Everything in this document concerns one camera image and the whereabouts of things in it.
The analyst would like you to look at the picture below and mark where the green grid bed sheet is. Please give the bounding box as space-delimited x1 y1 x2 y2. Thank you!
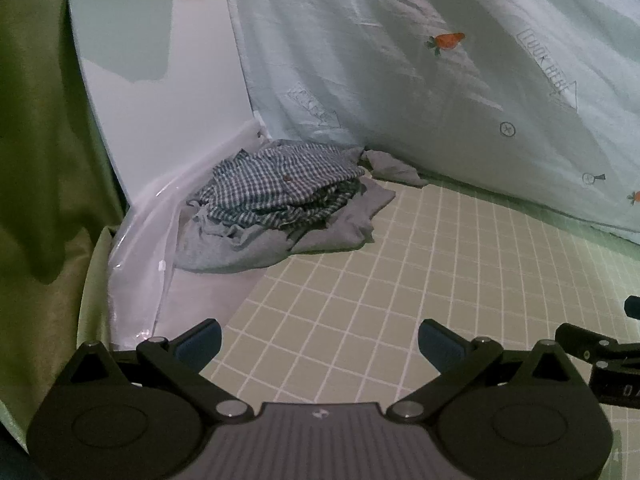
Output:
199 170 640 480

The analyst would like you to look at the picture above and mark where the light blue printed quilt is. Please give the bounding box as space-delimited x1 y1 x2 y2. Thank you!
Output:
219 0 640 235

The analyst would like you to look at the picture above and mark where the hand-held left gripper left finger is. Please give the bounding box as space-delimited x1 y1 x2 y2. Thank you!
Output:
59 318 252 422

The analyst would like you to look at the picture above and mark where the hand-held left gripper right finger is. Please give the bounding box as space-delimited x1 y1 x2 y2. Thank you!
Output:
387 318 587 424

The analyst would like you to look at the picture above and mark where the clear plastic sheet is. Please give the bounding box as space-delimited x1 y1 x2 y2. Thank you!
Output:
107 119 268 352

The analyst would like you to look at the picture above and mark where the blue plaid shirt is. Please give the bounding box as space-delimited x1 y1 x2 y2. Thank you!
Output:
187 142 367 232

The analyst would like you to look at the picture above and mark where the green curtain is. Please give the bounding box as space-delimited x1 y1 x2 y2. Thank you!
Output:
0 0 128 428

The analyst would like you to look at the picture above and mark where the grey garment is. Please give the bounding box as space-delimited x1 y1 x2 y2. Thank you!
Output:
172 143 430 275

